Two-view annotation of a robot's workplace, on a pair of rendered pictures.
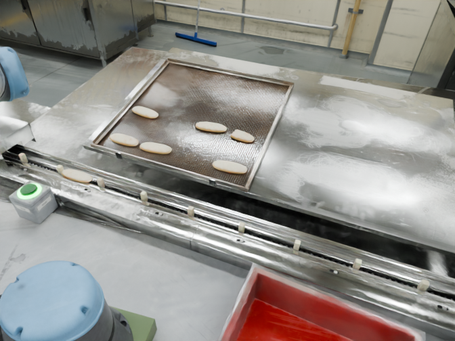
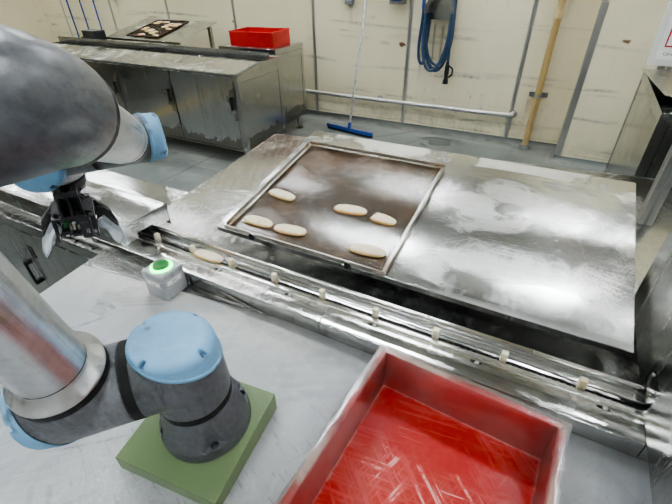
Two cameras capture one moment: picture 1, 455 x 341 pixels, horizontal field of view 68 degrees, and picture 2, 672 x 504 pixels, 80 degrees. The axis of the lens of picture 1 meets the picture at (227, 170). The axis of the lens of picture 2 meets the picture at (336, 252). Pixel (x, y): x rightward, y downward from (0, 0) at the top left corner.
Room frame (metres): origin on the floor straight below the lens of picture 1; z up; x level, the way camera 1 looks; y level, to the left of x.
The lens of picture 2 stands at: (-0.12, -0.06, 1.50)
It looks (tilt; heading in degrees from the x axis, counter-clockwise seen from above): 35 degrees down; 9
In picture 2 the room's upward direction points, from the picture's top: 1 degrees counter-clockwise
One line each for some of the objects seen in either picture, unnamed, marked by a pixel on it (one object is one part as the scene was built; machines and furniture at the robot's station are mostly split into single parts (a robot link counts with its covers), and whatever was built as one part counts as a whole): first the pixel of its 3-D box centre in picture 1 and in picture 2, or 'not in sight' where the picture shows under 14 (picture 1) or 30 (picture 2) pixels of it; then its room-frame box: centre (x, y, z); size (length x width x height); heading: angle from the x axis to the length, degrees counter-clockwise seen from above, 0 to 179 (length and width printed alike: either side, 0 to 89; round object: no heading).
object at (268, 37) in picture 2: not in sight; (260, 36); (4.29, 1.39, 0.94); 0.51 x 0.36 x 0.13; 75
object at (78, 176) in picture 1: (76, 174); (208, 255); (0.72, 0.43, 0.86); 0.10 x 0.04 x 0.01; 71
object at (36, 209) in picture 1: (37, 205); (167, 282); (0.61, 0.50, 0.84); 0.08 x 0.08 x 0.11; 71
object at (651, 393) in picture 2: not in sight; (651, 391); (0.38, -0.53, 0.90); 0.06 x 0.01 x 0.06; 161
